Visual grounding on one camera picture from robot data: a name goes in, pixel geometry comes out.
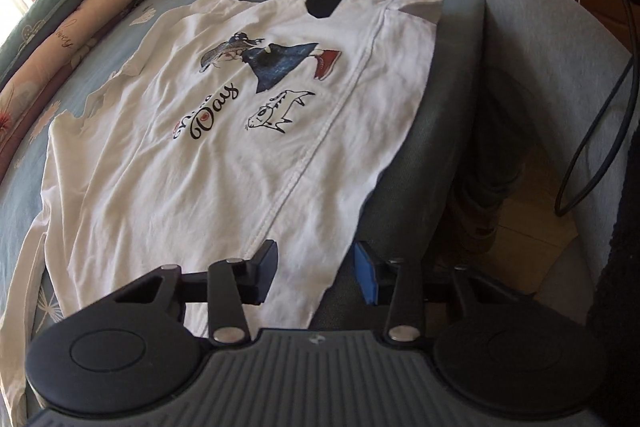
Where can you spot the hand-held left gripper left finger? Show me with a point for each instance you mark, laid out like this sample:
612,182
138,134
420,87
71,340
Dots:
262,272

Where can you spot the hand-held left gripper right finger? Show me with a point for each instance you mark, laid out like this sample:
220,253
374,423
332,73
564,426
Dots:
364,274

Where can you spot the white printed shirt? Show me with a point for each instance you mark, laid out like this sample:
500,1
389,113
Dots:
200,182

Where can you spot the person's black jacket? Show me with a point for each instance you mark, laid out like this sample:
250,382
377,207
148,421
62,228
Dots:
620,307

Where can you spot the pink floral folded quilt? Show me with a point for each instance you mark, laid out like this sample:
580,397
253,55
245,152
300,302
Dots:
65,42

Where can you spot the green floral pillow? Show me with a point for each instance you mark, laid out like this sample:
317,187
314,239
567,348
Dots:
55,2

